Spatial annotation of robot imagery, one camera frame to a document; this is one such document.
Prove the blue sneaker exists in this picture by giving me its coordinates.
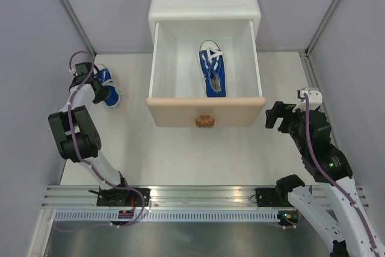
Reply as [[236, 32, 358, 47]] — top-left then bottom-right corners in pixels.
[[95, 64, 121, 108], [198, 40, 227, 98]]

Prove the bear knob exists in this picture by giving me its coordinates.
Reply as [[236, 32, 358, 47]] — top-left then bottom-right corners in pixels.
[[195, 115, 215, 128]]

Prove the beige drawer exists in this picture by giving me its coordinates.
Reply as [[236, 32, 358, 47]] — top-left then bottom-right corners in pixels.
[[146, 20, 266, 128]]

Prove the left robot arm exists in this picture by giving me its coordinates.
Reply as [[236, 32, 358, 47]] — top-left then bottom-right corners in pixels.
[[48, 62, 131, 206]]

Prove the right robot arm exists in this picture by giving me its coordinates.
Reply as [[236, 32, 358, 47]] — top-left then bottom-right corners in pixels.
[[265, 101, 384, 256]]

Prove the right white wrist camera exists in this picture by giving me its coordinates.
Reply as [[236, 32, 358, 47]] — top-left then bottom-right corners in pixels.
[[292, 87, 323, 113]]

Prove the right aluminium frame post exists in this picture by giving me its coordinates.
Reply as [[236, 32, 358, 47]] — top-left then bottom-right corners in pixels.
[[304, 0, 360, 57]]

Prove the aluminium frame post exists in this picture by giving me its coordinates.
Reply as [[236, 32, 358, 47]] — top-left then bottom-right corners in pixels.
[[59, 0, 96, 55], [304, 0, 360, 57]]

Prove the left aluminium frame post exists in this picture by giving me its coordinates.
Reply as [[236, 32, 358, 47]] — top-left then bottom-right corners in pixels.
[[59, 0, 96, 55]]

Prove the aluminium mounting rail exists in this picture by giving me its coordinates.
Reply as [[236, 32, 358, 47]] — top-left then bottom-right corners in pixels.
[[42, 185, 370, 210]]

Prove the white slotted cable duct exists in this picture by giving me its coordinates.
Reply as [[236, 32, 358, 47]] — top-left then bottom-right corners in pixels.
[[55, 209, 280, 223]]

